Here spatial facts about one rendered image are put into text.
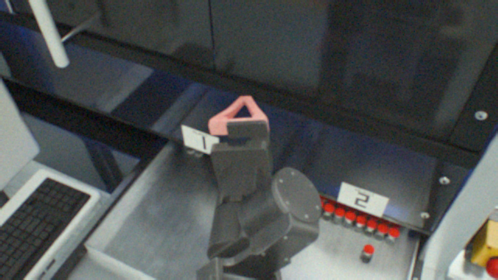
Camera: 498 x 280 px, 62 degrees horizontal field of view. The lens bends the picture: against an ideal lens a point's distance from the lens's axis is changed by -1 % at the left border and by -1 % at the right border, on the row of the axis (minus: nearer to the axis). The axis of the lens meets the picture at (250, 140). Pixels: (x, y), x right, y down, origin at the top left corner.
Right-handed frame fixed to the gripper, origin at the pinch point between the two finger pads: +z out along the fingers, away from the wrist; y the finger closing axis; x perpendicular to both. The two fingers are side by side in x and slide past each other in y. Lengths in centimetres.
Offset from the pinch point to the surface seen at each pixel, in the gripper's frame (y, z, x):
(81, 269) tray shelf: -33, -2, 38
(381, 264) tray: -40.6, 3.6, -20.7
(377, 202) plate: -25.2, 7.2, -19.2
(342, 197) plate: -26.4, 9.5, -13.3
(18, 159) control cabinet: -30, 27, 66
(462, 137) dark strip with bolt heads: -6.2, 3.4, -29.2
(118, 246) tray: -33.0, 3.4, 32.2
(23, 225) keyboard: -34, 10, 58
